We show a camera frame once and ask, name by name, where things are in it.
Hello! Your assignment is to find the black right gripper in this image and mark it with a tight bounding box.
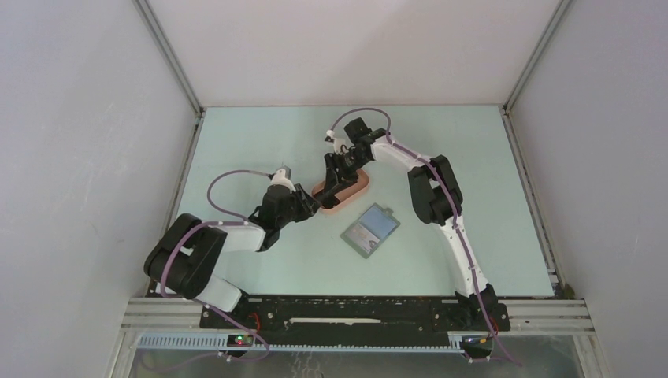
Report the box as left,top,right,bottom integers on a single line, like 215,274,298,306
323,150,370,195

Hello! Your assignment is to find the pink oval tray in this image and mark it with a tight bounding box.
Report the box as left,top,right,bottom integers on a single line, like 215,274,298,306
320,169,370,214

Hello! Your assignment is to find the silver VIP credit card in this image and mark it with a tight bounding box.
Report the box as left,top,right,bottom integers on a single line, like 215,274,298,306
347,224,380,253

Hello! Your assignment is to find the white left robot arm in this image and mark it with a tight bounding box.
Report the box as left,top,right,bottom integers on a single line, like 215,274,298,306
143,184,320,328

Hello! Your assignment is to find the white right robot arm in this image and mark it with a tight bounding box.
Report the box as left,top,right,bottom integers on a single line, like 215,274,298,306
313,118,499,329

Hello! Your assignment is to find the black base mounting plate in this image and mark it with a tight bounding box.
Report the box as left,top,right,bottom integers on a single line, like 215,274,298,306
229,295,511,347

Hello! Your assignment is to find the left controller board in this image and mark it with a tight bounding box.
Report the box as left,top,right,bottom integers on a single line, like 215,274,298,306
226,335,256,348

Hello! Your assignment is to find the controller board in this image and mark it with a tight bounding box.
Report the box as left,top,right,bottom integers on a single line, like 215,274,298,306
226,335,256,348
462,335,493,348

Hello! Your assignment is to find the right controller board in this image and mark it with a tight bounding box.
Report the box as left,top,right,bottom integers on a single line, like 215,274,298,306
462,335,493,348

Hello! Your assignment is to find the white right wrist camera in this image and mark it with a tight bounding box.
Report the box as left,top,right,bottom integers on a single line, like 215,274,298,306
325,129,348,154

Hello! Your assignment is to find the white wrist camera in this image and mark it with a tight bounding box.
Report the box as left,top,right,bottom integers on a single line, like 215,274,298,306
325,129,348,154
270,165,295,192

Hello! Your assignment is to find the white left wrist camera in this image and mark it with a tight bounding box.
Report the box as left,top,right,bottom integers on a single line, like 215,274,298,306
270,165,295,192

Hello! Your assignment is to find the aluminium frame rail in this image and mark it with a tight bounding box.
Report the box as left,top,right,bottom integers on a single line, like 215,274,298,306
107,295,605,377

